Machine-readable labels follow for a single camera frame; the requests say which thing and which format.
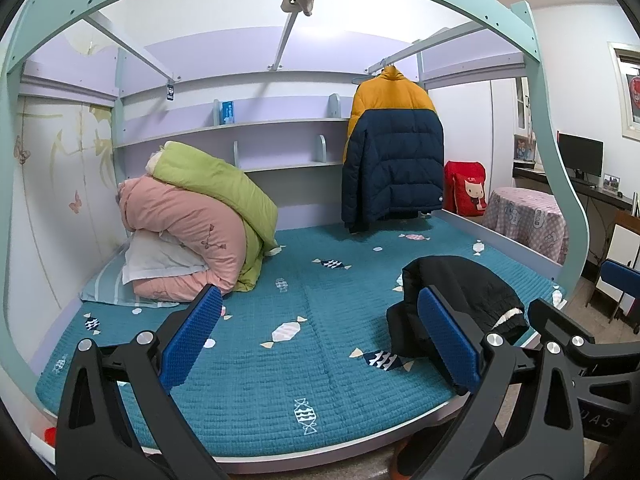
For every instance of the dark desk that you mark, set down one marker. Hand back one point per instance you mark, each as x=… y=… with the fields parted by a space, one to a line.
x=615 y=200

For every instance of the person's right forearm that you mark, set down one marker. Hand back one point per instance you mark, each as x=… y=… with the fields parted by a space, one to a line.
x=606 y=465

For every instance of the framed wall picture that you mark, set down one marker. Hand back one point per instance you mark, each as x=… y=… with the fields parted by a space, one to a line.
x=631 y=90

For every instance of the standing photo frame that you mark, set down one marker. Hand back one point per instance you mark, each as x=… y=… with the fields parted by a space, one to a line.
x=525 y=147

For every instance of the lavender wall shelf unit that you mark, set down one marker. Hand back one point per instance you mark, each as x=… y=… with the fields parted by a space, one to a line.
x=280 y=145

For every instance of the striped blue pillow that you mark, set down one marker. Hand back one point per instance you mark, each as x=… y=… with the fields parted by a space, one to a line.
x=105 y=285

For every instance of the small blue box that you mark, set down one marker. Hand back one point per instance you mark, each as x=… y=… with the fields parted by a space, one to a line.
x=228 y=112

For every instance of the black computer monitor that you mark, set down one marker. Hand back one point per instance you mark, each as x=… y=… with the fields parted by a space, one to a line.
x=580 y=152

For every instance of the red cartoon bag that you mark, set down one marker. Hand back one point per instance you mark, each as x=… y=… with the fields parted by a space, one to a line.
x=465 y=190

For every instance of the small photo frame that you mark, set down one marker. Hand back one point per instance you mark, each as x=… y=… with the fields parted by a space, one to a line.
x=611 y=182

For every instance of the white pillow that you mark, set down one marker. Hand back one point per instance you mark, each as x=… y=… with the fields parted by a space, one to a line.
x=150 y=260

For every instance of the pink quilt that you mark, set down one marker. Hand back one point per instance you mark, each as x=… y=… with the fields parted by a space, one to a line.
x=175 y=210

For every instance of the black hanging tag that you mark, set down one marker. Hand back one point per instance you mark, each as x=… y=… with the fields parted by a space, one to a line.
x=170 y=92

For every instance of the blue candy print bed mat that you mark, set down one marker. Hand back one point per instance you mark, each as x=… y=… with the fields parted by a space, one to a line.
x=300 y=385

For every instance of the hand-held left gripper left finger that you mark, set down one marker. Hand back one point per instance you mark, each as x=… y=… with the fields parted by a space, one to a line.
x=192 y=340

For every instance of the brown and white cabinet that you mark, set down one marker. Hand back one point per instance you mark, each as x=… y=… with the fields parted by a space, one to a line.
x=620 y=240

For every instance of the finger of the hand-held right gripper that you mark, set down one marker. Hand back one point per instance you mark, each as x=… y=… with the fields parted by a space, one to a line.
x=555 y=322

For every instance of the black hooded jacket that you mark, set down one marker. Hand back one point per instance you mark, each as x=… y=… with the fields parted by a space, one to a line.
x=460 y=280

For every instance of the yellow and navy puffer jacket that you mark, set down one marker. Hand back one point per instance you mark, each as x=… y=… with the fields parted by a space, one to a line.
x=395 y=160

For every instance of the table with pink checked cloth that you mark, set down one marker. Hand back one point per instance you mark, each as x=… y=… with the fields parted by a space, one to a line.
x=525 y=220

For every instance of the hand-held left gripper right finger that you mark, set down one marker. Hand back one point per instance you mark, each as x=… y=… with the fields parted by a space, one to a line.
x=447 y=340

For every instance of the green quilt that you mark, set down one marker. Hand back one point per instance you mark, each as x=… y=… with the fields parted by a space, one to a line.
x=215 y=175

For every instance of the blue chair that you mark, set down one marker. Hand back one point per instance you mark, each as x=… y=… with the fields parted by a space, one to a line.
x=620 y=277

